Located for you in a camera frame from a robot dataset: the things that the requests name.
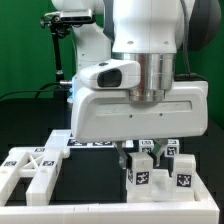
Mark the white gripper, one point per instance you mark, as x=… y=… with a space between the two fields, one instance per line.
x=108 y=115

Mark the white tagged cube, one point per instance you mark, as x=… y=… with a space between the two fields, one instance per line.
x=146 y=146
x=172 y=148

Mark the white chair seat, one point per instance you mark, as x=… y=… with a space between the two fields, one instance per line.
x=158 y=186

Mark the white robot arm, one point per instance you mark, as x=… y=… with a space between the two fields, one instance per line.
x=137 y=95

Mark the white U-shaped fence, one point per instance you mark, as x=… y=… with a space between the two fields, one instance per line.
x=203 y=210

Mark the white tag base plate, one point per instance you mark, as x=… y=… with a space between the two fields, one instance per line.
x=64 y=139

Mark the white chair back frame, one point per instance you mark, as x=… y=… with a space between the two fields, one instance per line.
x=41 y=164

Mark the black camera stand pole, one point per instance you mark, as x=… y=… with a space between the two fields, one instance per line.
x=59 y=30

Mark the grey camera on stand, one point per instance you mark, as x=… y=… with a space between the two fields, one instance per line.
x=72 y=16

